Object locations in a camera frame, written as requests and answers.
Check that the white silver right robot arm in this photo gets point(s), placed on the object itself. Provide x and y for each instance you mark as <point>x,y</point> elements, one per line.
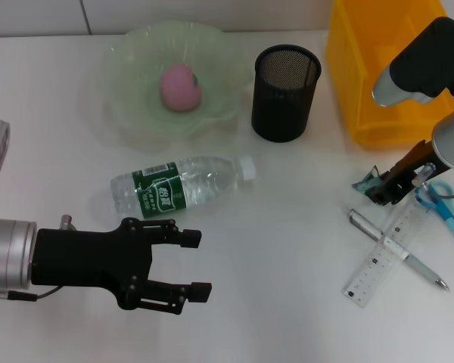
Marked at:
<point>450,143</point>

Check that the water bottle green label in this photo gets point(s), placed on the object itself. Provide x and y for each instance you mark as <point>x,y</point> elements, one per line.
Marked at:
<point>162,191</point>

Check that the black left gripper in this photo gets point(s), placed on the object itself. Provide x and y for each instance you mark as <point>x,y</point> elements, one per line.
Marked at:
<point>87,257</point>

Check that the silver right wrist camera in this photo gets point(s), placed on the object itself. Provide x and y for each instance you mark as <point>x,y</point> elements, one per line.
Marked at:
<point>427,56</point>

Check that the green glass fruit plate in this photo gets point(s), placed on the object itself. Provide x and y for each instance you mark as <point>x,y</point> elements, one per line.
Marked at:
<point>136,94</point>

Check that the pink toy peach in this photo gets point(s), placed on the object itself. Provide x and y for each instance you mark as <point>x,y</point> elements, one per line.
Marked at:
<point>179,89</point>

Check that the black mesh pen holder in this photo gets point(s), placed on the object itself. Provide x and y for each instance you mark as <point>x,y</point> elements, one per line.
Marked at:
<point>280,109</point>

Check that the blue scissors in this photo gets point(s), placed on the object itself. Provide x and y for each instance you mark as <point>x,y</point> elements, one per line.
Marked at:
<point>448,213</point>

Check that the yellow plastic bin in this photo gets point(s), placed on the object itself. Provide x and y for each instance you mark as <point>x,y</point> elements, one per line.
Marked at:
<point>352,75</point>

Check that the transparent plastic ruler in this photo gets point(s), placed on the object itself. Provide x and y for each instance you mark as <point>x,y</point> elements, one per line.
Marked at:
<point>378,261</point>

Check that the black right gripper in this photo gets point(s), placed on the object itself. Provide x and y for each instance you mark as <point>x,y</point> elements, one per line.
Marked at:
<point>414,164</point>

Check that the silver pen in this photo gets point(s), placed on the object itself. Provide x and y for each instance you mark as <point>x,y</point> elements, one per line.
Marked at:
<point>420,266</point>

